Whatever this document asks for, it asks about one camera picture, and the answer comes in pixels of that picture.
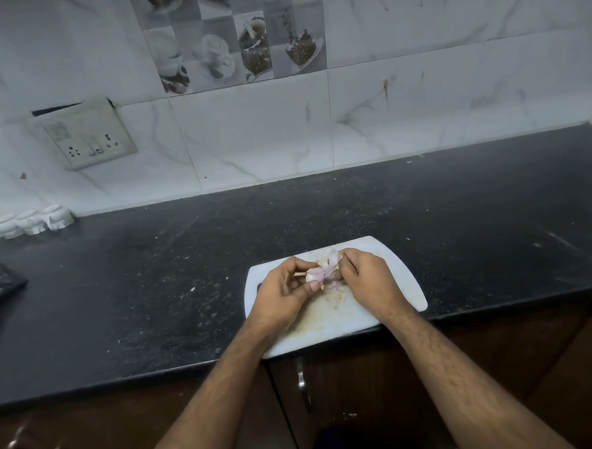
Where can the person's right hand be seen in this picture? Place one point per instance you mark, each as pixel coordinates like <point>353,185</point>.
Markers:
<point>366,282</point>

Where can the person's left hand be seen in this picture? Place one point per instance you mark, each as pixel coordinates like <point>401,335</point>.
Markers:
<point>277,297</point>

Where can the person's left thumb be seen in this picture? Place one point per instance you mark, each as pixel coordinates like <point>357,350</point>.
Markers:
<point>311,289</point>

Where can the person's right fingers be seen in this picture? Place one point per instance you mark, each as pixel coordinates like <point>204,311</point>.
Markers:
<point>345,266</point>

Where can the small peeled onion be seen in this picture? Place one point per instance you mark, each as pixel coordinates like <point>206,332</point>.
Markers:
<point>322,270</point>

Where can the person's right forearm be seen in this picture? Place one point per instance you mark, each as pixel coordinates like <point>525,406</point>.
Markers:
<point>463,386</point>

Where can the person's left forearm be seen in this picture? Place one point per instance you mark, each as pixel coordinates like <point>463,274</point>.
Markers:
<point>206,405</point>

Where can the onion peel scraps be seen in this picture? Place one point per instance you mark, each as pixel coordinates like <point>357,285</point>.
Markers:
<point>335,291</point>

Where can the white plastic cutting board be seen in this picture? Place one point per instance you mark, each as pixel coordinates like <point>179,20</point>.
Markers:
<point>330,314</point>

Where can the brown wooden cabinet door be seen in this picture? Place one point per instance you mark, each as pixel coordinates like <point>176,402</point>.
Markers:
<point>364,386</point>
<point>113,429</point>

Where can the decorative printed wall tile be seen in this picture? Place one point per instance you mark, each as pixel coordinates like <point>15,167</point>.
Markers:
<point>234,34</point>

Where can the white wall socket plate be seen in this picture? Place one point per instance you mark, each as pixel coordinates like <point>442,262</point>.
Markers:
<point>84,135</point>

